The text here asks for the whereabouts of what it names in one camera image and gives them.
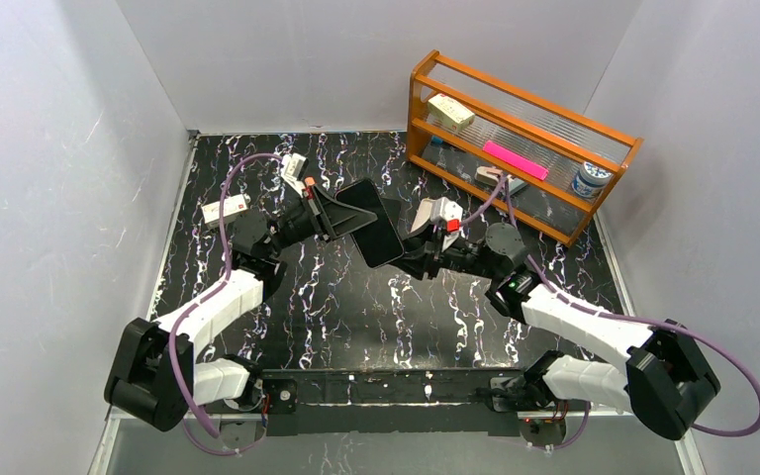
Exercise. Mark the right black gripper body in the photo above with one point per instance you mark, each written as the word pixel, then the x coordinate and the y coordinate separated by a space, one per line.
pixel 428 248

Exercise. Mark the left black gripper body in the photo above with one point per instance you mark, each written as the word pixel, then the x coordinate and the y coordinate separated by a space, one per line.
pixel 318 216

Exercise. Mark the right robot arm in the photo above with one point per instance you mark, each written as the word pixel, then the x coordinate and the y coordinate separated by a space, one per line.
pixel 655 371

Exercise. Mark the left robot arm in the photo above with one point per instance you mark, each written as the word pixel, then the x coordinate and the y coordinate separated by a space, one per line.
pixel 155 374

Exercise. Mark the pink flat case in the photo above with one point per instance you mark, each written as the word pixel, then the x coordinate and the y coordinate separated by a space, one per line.
pixel 509 157

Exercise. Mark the beige small stapler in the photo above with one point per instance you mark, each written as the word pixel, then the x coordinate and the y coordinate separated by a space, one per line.
pixel 490 176

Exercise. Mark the light blue stapler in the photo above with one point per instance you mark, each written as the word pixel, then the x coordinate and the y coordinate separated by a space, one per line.
pixel 516 185

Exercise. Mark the white box on table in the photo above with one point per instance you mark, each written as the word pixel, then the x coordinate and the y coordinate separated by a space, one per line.
pixel 232 207

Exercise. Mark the orange wooden shelf rack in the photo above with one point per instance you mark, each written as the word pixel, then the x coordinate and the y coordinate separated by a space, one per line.
pixel 537 129

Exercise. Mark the cream cardboard box on shelf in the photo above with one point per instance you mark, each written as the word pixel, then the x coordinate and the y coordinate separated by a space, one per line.
pixel 452 114

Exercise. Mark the blue white round jar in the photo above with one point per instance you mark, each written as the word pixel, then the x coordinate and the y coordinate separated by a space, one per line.
pixel 590 180

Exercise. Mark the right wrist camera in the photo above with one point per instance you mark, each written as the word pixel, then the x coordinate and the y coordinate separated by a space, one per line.
pixel 446 214

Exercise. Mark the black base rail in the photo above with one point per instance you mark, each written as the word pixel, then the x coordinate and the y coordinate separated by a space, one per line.
pixel 384 401

